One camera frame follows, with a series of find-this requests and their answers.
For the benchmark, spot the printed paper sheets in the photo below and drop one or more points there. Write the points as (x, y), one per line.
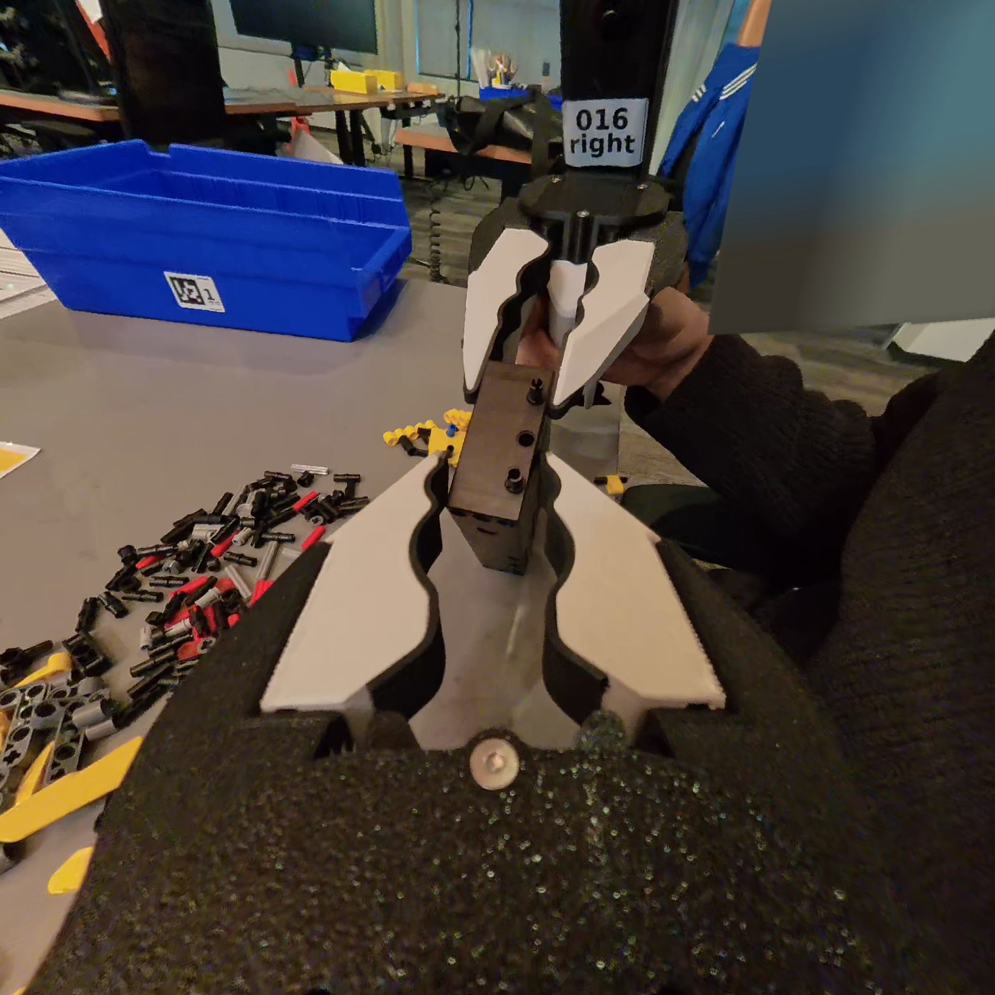
(19, 280)

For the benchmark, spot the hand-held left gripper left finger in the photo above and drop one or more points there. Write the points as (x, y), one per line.
(350, 622)

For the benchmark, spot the computer monitor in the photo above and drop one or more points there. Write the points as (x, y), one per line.
(311, 23)

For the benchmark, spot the blue plastic bin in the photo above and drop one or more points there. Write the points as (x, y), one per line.
(233, 233)

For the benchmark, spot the blue striped jacket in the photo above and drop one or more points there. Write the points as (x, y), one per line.
(699, 155)

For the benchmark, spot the person's right forearm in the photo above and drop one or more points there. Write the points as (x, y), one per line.
(762, 451)

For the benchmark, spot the wooden post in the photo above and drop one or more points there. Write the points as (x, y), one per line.
(752, 23)

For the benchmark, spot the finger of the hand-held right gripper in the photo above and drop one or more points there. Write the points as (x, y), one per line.
(486, 311)
(610, 319)

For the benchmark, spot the yellow brick assembly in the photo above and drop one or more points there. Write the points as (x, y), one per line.
(435, 435)

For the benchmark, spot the small yellow connector with pin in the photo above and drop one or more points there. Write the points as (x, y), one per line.
(614, 483)

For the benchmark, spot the blue storage bin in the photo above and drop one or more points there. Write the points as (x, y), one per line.
(513, 93)

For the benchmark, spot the black perforated block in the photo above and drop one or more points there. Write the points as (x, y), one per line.
(497, 466)

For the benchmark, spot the yellow box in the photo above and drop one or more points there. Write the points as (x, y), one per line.
(357, 80)

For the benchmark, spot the person's right hand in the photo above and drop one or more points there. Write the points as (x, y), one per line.
(665, 342)

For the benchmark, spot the person's dark knit sweater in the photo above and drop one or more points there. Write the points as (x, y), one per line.
(917, 622)

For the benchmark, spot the black duffel bag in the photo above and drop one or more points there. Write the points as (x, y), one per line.
(505, 120)

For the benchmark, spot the pile of small connector pins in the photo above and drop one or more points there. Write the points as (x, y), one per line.
(210, 598)

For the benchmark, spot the black upright panel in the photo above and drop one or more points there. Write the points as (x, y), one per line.
(163, 70)

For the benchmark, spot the heap of mixed building bricks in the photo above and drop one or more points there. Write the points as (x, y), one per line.
(47, 715)

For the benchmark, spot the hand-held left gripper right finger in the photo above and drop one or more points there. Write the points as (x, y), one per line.
(630, 622)

